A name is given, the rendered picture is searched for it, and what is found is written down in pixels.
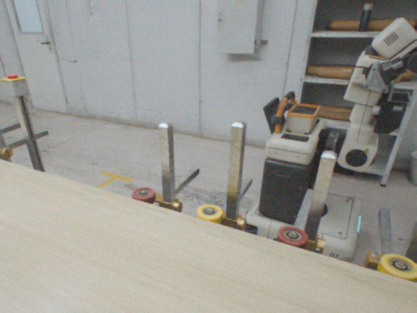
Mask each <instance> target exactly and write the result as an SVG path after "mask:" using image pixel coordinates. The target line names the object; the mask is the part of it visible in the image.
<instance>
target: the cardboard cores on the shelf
mask: <svg viewBox="0 0 417 313"><path fill-rule="evenodd" d="M395 20H396V19H370V21H369V26H368V28H367V31H384V30H385V28H386V27H388V26H389V25H390V24H392V23H393V22H394V21H395ZM406 20H407V21H408V22H409V24H410V25H411V26H412V27H413V28H414V30H415V29H417V20H416V19H406ZM359 25H360V19H333V20H332V21H327V22H326V26H325V30H326V31H358V29H359ZM354 67H355V66H350V65H334V64H321V65H314V64H311V65H310V66H309V67H308V75H318V78H329V79H340V80H349V79H350V77H351V73H352V71H354ZM406 70H407V69H406ZM412 76H413V72H411V71H407V72H405V73H403V74H401V75H399V76H398V78H396V79H394V83H399V82H400V81H406V82H410V81H411V79H412ZM304 104H310V103H304ZM311 105H318V106H321V110H320V111H319V114H318V116H317V118H329V119H336V120H343V121H350V120H349V118H350V115H351V111H352V110H353V108H352V107H339V106H331V105H324V104H311Z"/></svg>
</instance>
